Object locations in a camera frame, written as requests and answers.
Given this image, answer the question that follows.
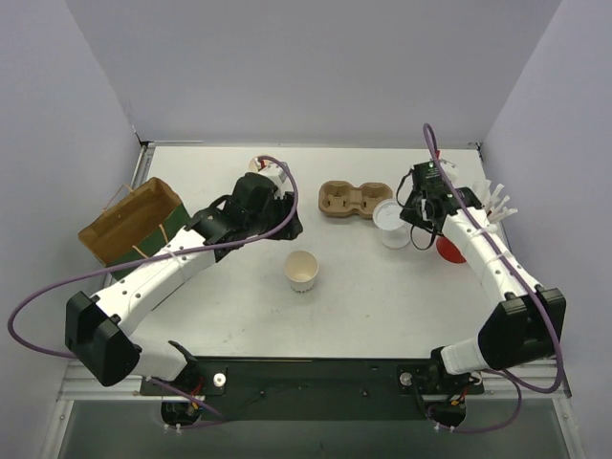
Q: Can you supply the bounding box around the white plastic cup lid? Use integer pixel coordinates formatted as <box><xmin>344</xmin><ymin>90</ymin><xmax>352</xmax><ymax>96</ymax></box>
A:
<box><xmin>372</xmin><ymin>199</ymin><xmax>405</xmax><ymax>231</ymax></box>

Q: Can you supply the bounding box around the white paper coffee cup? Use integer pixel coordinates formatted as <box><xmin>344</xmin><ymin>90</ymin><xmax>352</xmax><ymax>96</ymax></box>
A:
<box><xmin>283</xmin><ymin>251</ymin><xmax>319</xmax><ymax>294</ymax></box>

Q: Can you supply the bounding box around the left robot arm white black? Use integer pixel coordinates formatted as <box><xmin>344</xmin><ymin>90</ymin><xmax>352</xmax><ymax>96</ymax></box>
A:
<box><xmin>65</xmin><ymin>164</ymin><xmax>303</xmax><ymax>394</ymax></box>

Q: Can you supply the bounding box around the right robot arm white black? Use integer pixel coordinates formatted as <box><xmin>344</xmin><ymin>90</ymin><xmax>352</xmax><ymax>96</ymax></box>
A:
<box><xmin>400</xmin><ymin>161</ymin><xmax>566</xmax><ymax>375</ymax></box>

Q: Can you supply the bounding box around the white plastic lid stack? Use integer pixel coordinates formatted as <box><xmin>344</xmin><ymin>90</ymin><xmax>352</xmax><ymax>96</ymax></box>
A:
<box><xmin>379</xmin><ymin>225</ymin><xmax>411</xmax><ymax>250</ymax></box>

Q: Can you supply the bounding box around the red straw holder cup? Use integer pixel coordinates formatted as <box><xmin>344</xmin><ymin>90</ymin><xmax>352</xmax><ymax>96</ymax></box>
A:
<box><xmin>435</xmin><ymin>236</ymin><xmax>466</xmax><ymax>264</ymax></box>

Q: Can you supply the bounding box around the white wrapped straws bundle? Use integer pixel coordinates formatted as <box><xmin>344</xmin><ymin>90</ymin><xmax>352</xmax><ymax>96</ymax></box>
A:
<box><xmin>472</xmin><ymin>180</ymin><xmax>517</xmax><ymax>224</ymax></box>

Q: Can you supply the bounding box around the brown pulp cup carrier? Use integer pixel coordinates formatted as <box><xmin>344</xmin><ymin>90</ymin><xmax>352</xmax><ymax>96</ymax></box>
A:
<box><xmin>317</xmin><ymin>181</ymin><xmax>392</xmax><ymax>220</ymax></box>

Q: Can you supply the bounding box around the brown green paper bag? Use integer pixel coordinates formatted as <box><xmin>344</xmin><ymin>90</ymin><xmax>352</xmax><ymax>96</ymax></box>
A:
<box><xmin>78</xmin><ymin>177</ymin><xmax>190</xmax><ymax>267</ymax></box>

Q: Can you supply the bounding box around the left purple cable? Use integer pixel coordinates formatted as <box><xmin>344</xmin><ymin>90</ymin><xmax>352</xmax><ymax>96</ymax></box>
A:
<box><xmin>9</xmin><ymin>160</ymin><xmax>300</xmax><ymax>360</ymax></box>

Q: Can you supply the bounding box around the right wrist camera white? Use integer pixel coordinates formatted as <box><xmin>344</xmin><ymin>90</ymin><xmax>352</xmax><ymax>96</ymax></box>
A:
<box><xmin>435</xmin><ymin>150</ymin><xmax>459</xmax><ymax>185</ymax></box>

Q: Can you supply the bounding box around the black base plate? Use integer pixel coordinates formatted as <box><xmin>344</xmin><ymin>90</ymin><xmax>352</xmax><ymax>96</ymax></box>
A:
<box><xmin>140</xmin><ymin>357</ymin><xmax>484</xmax><ymax>422</ymax></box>

